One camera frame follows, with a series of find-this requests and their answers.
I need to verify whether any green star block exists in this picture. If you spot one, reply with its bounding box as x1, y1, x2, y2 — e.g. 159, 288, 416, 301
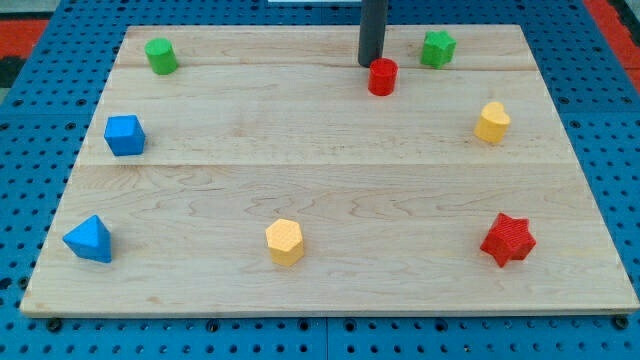
420, 31, 457, 69

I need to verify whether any red star block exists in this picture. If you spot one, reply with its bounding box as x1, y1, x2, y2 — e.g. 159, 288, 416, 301
480, 212, 537, 267

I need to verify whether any yellow hexagon block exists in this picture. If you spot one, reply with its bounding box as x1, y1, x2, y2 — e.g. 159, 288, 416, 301
265, 219, 304, 266

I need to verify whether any wooden board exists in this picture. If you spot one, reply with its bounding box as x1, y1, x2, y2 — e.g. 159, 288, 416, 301
20, 25, 639, 318

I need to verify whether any red cylinder block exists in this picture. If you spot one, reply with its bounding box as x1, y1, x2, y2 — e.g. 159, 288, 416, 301
368, 58, 399, 96

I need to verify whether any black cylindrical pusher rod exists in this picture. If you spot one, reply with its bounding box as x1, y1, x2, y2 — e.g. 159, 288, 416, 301
357, 0, 389, 67

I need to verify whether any yellow heart block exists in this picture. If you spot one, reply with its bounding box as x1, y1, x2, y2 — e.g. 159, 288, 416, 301
474, 102, 511, 144

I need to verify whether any blue cube block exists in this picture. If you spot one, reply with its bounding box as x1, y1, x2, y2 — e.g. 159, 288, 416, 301
104, 114, 146, 156

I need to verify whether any green cylinder block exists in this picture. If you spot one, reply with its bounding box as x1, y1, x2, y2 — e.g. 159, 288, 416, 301
144, 38, 178, 75

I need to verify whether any blue triangle block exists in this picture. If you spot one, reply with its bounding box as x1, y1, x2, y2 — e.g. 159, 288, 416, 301
62, 215, 112, 263

